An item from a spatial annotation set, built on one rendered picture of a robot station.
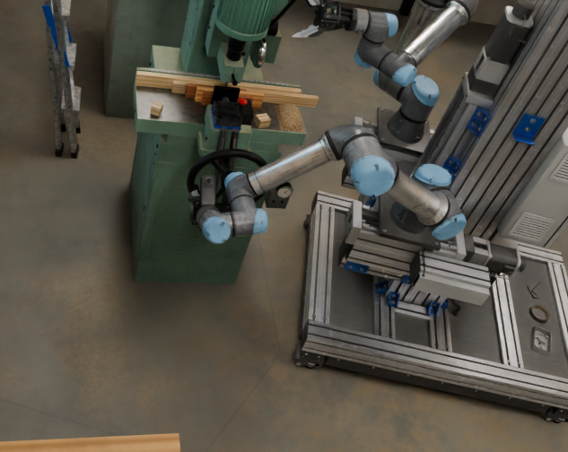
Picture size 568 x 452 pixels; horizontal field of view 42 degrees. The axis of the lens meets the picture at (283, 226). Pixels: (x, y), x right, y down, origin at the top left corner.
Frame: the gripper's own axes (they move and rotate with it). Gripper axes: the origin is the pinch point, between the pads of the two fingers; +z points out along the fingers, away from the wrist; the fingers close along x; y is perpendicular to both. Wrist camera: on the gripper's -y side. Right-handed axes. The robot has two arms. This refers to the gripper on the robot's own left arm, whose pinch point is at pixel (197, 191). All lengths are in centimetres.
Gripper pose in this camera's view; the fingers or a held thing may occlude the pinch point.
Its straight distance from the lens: 243.4
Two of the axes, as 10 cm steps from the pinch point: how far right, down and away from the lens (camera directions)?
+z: -2.7, -3.3, 9.0
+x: 9.5, 0.5, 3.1
